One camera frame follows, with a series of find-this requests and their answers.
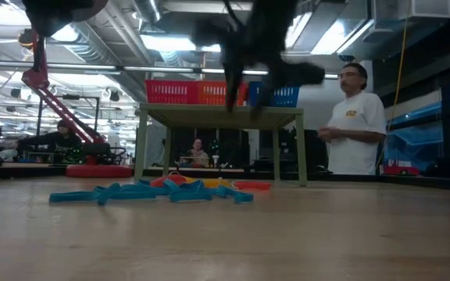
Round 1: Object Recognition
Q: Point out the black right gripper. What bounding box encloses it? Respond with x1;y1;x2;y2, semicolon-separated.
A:
193;19;326;119

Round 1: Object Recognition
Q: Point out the orange plastic basket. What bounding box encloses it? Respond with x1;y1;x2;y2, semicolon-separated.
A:
196;80;249;107

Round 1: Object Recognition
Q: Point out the blue plastic basket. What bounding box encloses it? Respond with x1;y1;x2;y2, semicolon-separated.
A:
247;80;303;108

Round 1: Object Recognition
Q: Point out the beige table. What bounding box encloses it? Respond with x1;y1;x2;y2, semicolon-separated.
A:
134;102;308;187

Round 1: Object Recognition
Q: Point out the red plastic basket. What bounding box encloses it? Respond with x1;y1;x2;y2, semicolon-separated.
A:
145;80;201;105

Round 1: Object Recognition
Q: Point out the person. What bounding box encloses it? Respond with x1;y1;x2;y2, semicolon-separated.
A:
317;62;388;176
16;119;84;163
187;137;210;168

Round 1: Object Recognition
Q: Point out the long ceiling light bar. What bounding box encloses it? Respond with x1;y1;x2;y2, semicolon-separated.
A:
121;65;354;81

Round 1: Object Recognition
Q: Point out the black cabinet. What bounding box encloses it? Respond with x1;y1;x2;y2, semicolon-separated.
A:
305;128;330;173

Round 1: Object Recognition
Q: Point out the red box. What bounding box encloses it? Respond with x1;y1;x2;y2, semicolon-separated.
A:
380;158;421;177

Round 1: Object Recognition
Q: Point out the red articulated stand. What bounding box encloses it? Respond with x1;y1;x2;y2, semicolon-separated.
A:
20;29;134;179

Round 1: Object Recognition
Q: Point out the grey ceiling air unit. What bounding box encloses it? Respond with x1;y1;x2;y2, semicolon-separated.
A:
371;0;450;20

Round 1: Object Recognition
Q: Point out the dark low bench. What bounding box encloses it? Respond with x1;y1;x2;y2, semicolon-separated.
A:
0;162;68;181

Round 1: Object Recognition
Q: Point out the silver air duct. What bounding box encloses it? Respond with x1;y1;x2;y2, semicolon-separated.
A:
133;0;162;23

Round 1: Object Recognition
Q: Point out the yellow hanging cable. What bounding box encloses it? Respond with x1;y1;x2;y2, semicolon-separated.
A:
375;0;413;173

